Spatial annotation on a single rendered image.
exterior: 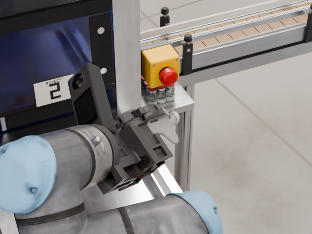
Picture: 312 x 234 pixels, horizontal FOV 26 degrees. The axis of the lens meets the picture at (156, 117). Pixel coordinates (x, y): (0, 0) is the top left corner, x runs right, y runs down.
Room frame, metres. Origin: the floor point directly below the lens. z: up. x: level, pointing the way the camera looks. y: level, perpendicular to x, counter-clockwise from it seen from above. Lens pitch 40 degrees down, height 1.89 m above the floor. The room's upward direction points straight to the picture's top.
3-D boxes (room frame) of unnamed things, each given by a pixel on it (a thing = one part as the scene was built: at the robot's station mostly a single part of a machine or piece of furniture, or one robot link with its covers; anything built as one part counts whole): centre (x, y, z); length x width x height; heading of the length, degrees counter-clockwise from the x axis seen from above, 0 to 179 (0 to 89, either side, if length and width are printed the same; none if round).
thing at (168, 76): (1.19, -0.03, 0.99); 0.04 x 0.04 x 0.04; 24
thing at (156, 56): (1.23, -0.01, 0.99); 0.08 x 0.07 x 0.07; 24
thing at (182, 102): (1.28, 0.00, 0.87); 0.14 x 0.13 x 0.02; 24
